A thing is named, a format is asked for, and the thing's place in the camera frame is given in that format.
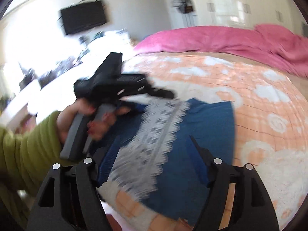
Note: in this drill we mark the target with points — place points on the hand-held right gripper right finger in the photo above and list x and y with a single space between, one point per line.
202 166

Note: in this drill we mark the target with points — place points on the white cluttered desk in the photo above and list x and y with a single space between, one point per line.
48 86

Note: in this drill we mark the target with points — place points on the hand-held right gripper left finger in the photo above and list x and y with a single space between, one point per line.
108 166

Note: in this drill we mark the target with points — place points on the orange white fleece blanket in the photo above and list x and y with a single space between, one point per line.
252 96

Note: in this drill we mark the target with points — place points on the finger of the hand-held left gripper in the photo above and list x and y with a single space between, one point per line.
156 92
132 93

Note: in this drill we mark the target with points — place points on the white door with hanging items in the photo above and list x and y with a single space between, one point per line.
184 7

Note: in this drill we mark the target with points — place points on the person's left forearm green sleeve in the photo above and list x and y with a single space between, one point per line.
26 149

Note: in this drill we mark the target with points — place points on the blue denim pants lace hem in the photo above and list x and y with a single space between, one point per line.
204 125

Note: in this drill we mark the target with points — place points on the black wall television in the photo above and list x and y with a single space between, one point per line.
83 18

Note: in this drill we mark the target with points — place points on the white wardrobe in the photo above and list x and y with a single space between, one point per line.
231 9

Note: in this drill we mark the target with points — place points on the pink duvet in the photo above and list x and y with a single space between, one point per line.
216 38

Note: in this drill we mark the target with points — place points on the person's left hand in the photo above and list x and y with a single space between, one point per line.
72 115

